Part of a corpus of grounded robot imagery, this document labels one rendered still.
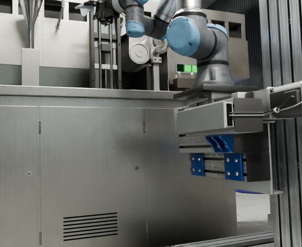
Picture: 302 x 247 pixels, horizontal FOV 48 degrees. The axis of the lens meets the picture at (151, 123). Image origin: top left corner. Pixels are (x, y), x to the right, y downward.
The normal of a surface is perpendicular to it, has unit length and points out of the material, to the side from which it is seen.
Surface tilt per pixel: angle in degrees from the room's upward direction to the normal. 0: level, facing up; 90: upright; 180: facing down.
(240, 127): 90
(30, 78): 90
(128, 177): 90
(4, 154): 90
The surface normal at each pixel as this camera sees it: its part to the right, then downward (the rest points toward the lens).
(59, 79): 0.36, -0.08
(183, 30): -0.66, 0.10
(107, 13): -0.67, -0.17
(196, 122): -0.93, 0.00
